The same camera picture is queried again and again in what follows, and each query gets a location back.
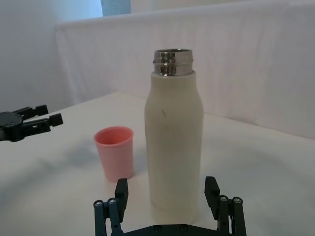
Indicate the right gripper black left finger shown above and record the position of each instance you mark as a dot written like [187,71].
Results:
[121,194]

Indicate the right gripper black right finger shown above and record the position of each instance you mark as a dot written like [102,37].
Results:
[212,194]

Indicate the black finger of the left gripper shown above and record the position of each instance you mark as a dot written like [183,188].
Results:
[41,124]
[37,110]

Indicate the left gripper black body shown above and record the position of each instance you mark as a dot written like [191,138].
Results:
[11,125]

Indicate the pink plastic cup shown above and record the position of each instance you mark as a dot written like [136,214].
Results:
[115,157]

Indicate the white table cloth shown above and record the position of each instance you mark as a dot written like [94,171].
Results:
[246,172]

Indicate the cream vacuum bottle steel neck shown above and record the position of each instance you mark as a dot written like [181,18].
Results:
[173,147]

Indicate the white curtain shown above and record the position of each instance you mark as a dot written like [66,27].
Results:
[24,49]

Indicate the white draped cloth barrier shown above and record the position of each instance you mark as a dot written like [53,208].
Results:
[246,61]

